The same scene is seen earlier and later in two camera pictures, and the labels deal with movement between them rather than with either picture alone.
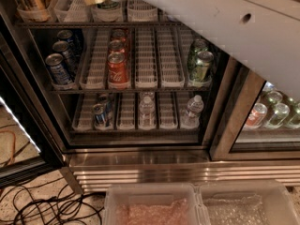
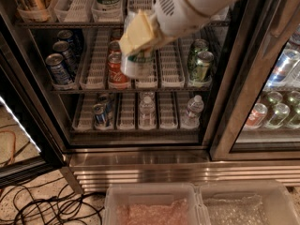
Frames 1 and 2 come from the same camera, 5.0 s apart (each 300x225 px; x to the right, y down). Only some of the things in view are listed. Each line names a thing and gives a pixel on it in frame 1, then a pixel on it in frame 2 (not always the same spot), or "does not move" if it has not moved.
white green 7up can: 108,5 → 140,63
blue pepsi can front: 58,68 does not move
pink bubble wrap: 176,213 does not move
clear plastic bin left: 157,203 does not move
